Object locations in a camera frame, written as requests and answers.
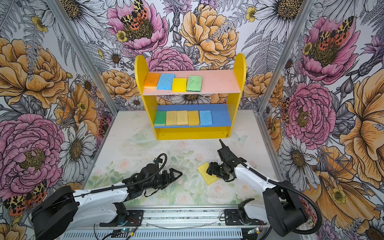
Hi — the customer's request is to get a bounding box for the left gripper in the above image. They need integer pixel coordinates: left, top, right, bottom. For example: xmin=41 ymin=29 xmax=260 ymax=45
xmin=144 ymin=168 xmax=183 ymax=190

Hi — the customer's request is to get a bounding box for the lime yellow sponge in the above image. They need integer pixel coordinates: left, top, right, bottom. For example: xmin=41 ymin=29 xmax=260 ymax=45
xmin=197 ymin=162 xmax=219 ymax=186

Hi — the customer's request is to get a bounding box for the blue sponge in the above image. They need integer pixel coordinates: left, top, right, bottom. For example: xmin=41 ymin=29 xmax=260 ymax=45
xmin=157 ymin=74 xmax=175 ymax=91
xmin=199 ymin=110 xmax=213 ymax=126

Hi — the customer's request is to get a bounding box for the dark green scrub sponge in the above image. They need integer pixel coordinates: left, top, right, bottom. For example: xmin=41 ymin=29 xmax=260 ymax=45
xmin=154 ymin=111 xmax=167 ymax=126

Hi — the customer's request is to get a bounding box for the golden yellow sponge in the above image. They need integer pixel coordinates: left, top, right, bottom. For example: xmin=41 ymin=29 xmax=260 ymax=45
xmin=188 ymin=111 xmax=200 ymax=126

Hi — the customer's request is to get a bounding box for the pale yellow sponge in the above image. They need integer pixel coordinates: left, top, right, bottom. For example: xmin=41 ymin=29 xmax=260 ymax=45
xmin=166 ymin=111 xmax=177 ymax=126

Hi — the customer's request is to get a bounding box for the light green sponge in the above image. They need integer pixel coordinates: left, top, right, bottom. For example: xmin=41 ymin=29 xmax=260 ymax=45
xmin=187 ymin=76 xmax=203 ymax=92

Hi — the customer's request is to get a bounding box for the bright yellow square sponge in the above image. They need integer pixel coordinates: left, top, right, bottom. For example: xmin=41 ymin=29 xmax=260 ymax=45
xmin=172 ymin=78 xmax=188 ymax=93

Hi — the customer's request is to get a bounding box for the orange sponge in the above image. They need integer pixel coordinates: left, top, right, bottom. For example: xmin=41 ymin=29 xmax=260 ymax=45
xmin=144 ymin=73 xmax=161 ymax=89

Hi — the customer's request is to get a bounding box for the light yellow sponge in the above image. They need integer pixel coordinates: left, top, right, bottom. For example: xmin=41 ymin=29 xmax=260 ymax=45
xmin=177 ymin=111 xmax=189 ymax=126

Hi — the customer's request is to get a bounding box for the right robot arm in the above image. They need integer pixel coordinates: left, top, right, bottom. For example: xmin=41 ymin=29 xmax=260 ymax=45
xmin=207 ymin=144 xmax=309 ymax=237

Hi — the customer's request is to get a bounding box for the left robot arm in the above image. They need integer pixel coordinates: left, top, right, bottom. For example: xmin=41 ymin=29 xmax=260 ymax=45
xmin=32 ymin=164 xmax=183 ymax=240

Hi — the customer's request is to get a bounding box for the yellow shelf unit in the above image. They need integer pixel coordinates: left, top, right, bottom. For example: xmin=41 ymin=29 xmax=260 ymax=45
xmin=135 ymin=54 xmax=247 ymax=141

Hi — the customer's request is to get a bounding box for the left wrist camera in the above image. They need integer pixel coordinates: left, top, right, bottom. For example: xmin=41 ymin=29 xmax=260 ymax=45
xmin=140 ymin=164 xmax=159 ymax=179

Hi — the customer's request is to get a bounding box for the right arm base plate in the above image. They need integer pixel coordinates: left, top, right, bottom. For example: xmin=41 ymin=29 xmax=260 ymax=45
xmin=224 ymin=209 xmax=265 ymax=226

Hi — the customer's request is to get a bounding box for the aluminium front rail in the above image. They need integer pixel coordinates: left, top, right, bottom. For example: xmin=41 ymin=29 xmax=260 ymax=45
xmin=59 ymin=205 xmax=281 ymax=240

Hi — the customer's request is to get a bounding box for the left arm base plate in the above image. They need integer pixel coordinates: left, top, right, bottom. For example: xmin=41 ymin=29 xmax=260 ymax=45
xmin=99 ymin=210 xmax=144 ymax=227

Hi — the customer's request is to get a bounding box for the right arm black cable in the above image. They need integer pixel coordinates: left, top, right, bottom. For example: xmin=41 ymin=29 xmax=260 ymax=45
xmin=218 ymin=139 xmax=323 ymax=235

